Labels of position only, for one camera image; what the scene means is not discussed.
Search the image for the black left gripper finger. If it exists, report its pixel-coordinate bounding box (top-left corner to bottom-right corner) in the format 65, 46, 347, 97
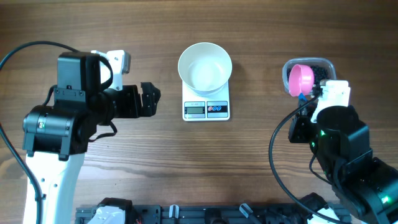
141, 93, 157, 117
141, 82, 161, 105

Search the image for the pink scoop with blue handle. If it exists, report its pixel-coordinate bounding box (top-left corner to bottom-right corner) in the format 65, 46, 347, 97
288, 64, 315, 97

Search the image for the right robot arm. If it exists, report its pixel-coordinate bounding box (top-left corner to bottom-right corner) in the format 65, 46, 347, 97
288, 104, 397, 223

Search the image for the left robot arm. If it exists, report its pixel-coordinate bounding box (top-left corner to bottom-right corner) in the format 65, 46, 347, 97
22, 52, 161, 223

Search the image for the white bowl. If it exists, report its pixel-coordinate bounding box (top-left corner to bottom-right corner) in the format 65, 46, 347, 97
177, 42, 233, 95

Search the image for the white digital kitchen scale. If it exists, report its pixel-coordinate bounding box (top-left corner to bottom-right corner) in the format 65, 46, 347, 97
182, 82, 231, 122

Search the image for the clear plastic container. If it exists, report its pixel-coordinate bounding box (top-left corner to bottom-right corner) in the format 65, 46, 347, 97
282, 57, 336, 93

